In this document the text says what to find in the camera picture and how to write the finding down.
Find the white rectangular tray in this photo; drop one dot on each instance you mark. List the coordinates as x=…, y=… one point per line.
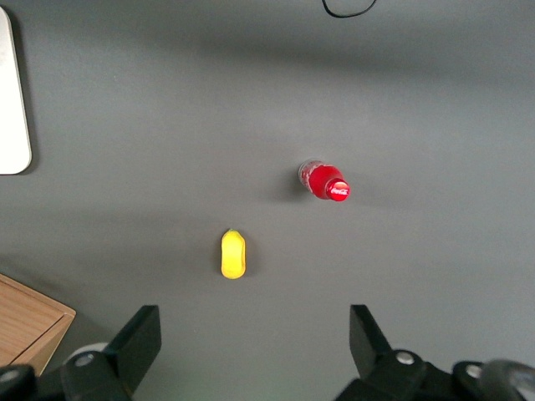
x=12, y=104

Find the red cola bottle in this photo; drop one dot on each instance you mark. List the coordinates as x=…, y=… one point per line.
x=322, y=179

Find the wooden drawer cabinet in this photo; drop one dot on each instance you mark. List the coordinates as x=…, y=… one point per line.
x=25, y=317

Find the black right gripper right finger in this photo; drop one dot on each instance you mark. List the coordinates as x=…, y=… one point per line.
x=376, y=367

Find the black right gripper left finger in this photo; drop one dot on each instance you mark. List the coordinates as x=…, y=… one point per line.
x=125, y=359

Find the yellow lemon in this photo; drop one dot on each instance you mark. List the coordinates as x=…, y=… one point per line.
x=232, y=255

